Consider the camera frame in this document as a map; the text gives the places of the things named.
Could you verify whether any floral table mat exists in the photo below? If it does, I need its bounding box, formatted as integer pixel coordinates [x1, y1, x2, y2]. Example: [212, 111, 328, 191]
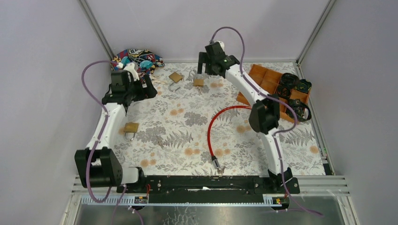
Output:
[88, 62, 327, 177]

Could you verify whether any black patterned strap bundle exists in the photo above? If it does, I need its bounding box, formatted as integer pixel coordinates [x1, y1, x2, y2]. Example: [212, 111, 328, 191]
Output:
[286, 98, 312, 122]

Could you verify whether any purple cable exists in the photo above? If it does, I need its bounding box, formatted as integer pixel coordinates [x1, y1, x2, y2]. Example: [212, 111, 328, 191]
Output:
[81, 60, 144, 225]
[209, 26, 324, 218]

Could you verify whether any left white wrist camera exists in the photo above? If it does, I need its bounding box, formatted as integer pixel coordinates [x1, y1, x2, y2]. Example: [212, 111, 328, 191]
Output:
[116, 62, 140, 81]

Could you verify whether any small metal key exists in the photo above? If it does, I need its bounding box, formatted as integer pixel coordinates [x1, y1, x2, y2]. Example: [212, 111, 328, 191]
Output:
[157, 136, 164, 149]

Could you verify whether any red cable lock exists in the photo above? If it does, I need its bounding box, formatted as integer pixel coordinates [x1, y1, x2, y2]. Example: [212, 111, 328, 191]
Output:
[207, 105, 251, 175]

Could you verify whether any orange compartment tray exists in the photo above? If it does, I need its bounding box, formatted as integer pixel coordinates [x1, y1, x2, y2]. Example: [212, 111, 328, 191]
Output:
[248, 64, 312, 122]

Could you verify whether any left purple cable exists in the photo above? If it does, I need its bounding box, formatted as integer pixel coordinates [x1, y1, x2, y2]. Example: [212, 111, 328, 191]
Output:
[81, 60, 144, 225]

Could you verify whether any small brass padlock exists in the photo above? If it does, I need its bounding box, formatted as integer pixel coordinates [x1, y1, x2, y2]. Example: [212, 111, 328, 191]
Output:
[190, 70, 204, 87]

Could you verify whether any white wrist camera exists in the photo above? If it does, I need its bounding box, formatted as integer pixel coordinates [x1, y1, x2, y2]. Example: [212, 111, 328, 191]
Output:
[116, 62, 140, 81]
[210, 40, 225, 51]

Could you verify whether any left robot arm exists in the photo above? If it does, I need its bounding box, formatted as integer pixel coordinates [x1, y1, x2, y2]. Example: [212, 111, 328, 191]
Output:
[74, 70, 157, 193]

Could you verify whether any open brass padlock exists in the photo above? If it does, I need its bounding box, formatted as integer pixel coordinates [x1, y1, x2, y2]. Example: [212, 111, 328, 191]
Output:
[168, 72, 184, 92]

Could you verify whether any dark green coiled strap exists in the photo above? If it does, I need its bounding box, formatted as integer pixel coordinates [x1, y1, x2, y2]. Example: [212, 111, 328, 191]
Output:
[295, 79, 313, 95]

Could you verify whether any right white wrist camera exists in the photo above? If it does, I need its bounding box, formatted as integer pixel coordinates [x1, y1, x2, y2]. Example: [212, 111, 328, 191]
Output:
[210, 40, 225, 51]

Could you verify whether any black coiled strap middle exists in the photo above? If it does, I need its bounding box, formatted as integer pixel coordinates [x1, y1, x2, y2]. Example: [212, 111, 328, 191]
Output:
[275, 85, 292, 99]

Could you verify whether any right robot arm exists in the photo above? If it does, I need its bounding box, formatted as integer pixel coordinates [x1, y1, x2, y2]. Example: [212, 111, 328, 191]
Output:
[198, 41, 293, 193]

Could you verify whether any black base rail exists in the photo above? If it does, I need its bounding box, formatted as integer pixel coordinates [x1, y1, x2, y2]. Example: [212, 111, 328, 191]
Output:
[126, 175, 300, 204]

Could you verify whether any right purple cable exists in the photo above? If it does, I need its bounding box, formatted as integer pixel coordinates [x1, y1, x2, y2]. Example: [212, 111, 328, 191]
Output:
[209, 26, 324, 218]

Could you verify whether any colourful patterned cloth bag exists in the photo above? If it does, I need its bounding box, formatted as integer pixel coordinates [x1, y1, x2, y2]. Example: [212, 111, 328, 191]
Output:
[111, 49, 165, 79]

